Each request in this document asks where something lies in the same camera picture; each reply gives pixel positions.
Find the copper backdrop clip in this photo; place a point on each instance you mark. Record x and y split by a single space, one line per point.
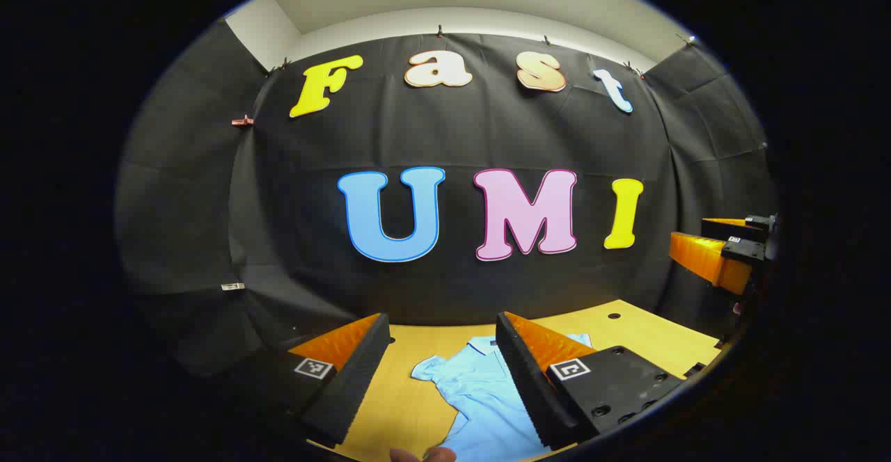
242 121

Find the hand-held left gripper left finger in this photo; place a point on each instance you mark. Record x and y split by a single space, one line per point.
355 378

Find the black backdrop cloth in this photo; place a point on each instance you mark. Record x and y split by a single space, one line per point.
452 135

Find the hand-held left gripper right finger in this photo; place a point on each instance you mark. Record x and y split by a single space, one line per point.
529 392

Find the white backdrop clip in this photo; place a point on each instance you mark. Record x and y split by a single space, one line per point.
233 286

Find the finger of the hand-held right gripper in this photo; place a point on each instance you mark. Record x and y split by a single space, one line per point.
745 252
759 224

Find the light blue T-shirt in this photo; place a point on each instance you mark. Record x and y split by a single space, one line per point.
480 392

